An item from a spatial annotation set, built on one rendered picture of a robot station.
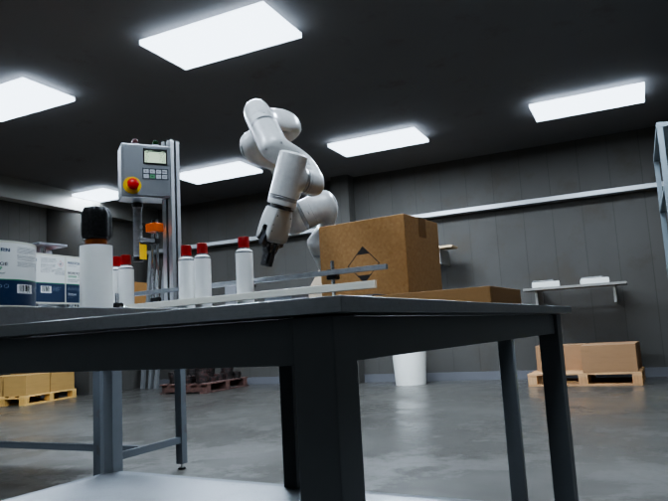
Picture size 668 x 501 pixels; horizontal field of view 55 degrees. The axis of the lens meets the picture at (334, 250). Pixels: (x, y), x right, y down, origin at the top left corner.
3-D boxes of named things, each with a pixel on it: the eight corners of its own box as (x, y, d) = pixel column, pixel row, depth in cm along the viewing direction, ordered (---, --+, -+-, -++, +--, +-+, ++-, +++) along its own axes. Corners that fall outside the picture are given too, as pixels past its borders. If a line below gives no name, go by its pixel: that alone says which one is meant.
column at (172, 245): (164, 330, 219) (160, 140, 227) (174, 329, 222) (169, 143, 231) (174, 329, 216) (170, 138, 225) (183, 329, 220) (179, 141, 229)
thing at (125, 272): (114, 316, 210) (113, 254, 213) (126, 316, 214) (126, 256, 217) (125, 315, 207) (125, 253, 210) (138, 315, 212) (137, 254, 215)
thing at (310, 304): (-319, 361, 176) (-318, 353, 177) (113, 340, 306) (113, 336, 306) (341, 311, 74) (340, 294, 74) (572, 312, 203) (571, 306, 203)
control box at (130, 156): (117, 202, 224) (117, 149, 227) (167, 204, 231) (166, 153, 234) (121, 196, 215) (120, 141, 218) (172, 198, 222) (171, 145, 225)
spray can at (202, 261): (191, 310, 193) (189, 243, 196) (203, 310, 198) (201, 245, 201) (204, 308, 191) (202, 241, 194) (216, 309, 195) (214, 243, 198)
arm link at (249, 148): (328, 227, 250) (291, 245, 250) (319, 209, 259) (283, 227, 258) (280, 127, 215) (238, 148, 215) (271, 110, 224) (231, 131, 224)
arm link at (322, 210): (308, 248, 264) (284, 201, 252) (349, 228, 264) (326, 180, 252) (314, 261, 254) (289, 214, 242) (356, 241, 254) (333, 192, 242)
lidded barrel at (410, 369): (433, 382, 933) (430, 336, 941) (422, 386, 885) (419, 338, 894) (400, 383, 955) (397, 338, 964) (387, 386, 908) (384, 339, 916)
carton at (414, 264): (322, 313, 197) (317, 227, 200) (362, 312, 217) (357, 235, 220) (410, 306, 181) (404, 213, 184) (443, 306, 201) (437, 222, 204)
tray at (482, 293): (368, 312, 152) (367, 296, 153) (411, 313, 175) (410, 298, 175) (492, 304, 138) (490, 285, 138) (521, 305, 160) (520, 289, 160)
